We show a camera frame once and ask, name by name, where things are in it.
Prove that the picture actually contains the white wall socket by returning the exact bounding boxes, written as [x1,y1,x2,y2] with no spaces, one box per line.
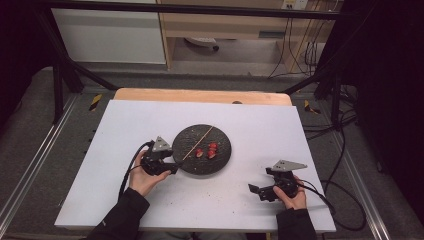
[281,0,310,11]

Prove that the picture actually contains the black metal frame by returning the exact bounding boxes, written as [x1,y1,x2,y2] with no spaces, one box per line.
[31,0,346,128]

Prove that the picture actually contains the person's left hand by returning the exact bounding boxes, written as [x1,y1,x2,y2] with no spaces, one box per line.
[128,149,173,198]

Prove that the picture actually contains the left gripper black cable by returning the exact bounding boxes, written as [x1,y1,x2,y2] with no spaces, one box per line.
[117,141,155,202]

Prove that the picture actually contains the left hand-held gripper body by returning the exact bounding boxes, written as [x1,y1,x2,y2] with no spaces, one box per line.
[139,135,174,177]

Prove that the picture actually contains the person's right hand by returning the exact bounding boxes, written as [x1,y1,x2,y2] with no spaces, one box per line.
[272,184,308,211]

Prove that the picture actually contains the black floor cables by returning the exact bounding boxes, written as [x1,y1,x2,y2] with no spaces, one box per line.
[302,83,359,183]

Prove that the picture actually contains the aluminium floor rail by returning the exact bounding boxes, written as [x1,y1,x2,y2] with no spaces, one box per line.
[0,95,78,222]
[328,126,392,240]

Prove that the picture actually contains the wooden table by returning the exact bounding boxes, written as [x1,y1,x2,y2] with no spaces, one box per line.
[113,87,294,107]

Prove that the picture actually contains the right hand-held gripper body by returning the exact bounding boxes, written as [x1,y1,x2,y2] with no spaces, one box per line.
[271,159,308,199]

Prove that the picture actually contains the black round plate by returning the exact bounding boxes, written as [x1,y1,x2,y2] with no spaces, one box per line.
[171,123,233,176]

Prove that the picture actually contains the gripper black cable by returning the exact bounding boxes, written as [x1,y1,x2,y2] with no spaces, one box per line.
[297,179,368,232]
[117,141,155,202]

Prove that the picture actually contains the thin wooden skewer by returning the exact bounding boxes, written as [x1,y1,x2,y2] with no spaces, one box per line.
[182,125,214,161]

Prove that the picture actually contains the white power strip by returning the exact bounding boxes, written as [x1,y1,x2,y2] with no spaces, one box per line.
[184,36,221,52]

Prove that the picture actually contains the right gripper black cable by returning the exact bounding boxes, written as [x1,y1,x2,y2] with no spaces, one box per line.
[297,179,368,232]

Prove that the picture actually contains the light wooden desk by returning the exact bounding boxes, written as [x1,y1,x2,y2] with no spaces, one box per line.
[155,0,336,72]

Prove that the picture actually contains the hanging black cables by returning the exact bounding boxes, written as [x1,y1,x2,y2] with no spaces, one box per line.
[267,13,326,80]

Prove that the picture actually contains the yellow black tape marker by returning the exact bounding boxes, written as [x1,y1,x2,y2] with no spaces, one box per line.
[88,93,104,112]
[303,99,322,115]

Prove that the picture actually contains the white cabinet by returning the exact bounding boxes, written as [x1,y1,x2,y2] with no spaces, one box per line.
[50,7,167,65]

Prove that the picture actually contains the black curtain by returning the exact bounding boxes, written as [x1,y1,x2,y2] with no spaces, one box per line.
[328,0,424,214]
[0,0,56,124]

